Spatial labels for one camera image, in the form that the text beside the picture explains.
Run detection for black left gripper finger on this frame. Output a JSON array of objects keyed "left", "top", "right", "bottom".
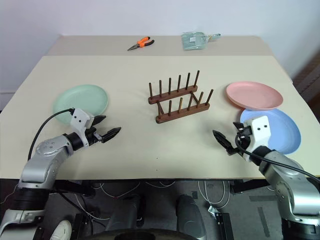
[
  {"left": 100, "top": 126, "right": 123, "bottom": 144},
  {"left": 93, "top": 115, "right": 107, "bottom": 127}
]

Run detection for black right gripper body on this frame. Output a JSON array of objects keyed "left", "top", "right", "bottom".
[{"left": 230, "top": 126, "right": 253, "bottom": 154}]

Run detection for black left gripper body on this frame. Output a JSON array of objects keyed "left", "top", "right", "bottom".
[{"left": 84, "top": 124, "right": 104, "bottom": 147}]

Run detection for wooden dish rack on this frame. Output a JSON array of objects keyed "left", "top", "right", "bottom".
[{"left": 147, "top": 69, "right": 215, "bottom": 125}]

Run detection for green plate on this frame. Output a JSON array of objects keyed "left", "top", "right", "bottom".
[{"left": 52, "top": 84, "right": 110, "bottom": 125}]

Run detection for red plate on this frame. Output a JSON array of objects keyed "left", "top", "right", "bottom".
[{"left": 225, "top": 80, "right": 284, "bottom": 112}]

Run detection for blue plate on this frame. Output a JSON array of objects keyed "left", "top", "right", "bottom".
[{"left": 239, "top": 107, "right": 302, "bottom": 156}]

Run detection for dark rounded shape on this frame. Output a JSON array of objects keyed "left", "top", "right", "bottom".
[{"left": 175, "top": 194, "right": 210, "bottom": 239}]

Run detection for clear plastic bag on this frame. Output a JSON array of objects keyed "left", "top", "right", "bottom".
[{"left": 180, "top": 31, "right": 222, "bottom": 52}]

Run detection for white wheel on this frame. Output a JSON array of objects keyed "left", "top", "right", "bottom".
[{"left": 50, "top": 219, "right": 74, "bottom": 240}]

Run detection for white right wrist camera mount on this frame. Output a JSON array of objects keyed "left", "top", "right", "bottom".
[{"left": 242, "top": 115, "right": 272, "bottom": 162}]

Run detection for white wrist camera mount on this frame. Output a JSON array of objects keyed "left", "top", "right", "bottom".
[
  {"left": 242, "top": 115, "right": 272, "bottom": 162},
  {"left": 70, "top": 108, "right": 95, "bottom": 147}
]

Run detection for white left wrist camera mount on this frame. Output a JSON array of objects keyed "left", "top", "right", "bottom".
[{"left": 70, "top": 108, "right": 95, "bottom": 147}]

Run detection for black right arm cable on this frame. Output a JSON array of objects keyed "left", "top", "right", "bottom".
[{"left": 235, "top": 136, "right": 320, "bottom": 186}]

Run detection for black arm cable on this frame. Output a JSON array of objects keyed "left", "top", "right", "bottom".
[
  {"left": 27, "top": 108, "right": 76, "bottom": 161},
  {"left": 235, "top": 136, "right": 320, "bottom": 186}
]

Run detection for black table frame bar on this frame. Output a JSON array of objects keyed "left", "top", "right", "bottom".
[
  {"left": 229, "top": 178, "right": 271, "bottom": 195},
  {"left": 48, "top": 179, "right": 96, "bottom": 198}
]

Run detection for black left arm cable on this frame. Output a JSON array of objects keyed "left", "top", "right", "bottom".
[{"left": 27, "top": 108, "right": 76, "bottom": 161}]

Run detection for white floor cable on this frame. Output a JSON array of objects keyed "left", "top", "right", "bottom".
[{"left": 197, "top": 179, "right": 232, "bottom": 210}]

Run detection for orange handled pliers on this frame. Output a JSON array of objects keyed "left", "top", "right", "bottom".
[{"left": 126, "top": 36, "right": 155, "bottom": 52}]

